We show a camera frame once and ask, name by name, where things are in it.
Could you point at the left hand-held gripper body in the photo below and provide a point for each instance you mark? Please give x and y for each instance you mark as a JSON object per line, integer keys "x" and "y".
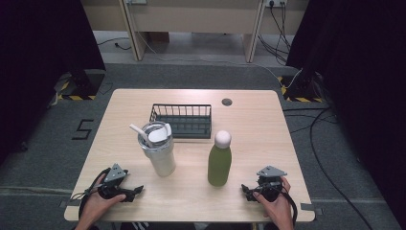
{"x": 112, "y": 175}

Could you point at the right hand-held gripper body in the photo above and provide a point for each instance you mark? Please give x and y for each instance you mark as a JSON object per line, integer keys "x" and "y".
{"x": 270, "y": 179}

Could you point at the green bottle with white cap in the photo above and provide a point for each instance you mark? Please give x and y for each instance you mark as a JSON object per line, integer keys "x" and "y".
{"x": 219, "y": 163}

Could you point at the white tumbler with straw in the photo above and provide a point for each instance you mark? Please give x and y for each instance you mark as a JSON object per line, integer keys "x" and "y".
{"x": 161, "y": 153}

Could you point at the person's right hand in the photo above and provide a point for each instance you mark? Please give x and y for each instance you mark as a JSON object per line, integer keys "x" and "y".
{"x": 281, "y": 209}

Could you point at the person's left hand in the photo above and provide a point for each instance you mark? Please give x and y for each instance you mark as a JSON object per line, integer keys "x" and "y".
{"x": 95, "y": 204}

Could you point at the person's dark striped trousers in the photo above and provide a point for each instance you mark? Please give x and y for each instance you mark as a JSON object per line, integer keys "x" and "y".
{"x": 159, "y": 226}

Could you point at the grey tape strip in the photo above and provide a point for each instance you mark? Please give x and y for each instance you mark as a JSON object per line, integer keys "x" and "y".
{"x": 311, "y": 207}
{"x": 71, "y": 203}

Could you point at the black tape floor mark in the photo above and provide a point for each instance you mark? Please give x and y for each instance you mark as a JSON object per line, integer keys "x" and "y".
{"x": 83, "y": 129}

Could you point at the round grey table grommet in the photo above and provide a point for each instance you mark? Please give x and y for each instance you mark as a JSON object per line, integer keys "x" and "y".
{"x": 227, "y": 102}

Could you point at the black stand base striped tape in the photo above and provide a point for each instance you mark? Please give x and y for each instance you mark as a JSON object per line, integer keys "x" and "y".
{"x": 301, "y": 87}
{"x": 83, "y": 83}

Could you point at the black curtain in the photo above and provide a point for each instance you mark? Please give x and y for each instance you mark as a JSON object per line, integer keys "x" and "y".
{"x": 38, "y": 64}
{"x": 360, "y": 80}

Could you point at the brown box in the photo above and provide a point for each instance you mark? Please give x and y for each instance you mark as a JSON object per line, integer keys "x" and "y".
{"x": 158, "y": 37}

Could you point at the beige desk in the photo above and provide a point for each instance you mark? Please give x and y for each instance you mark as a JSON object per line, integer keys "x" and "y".
{"x": 191, "y": 19}

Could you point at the white wall socket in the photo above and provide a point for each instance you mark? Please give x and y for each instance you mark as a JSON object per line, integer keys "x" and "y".
{"x": 275, "y": 2}

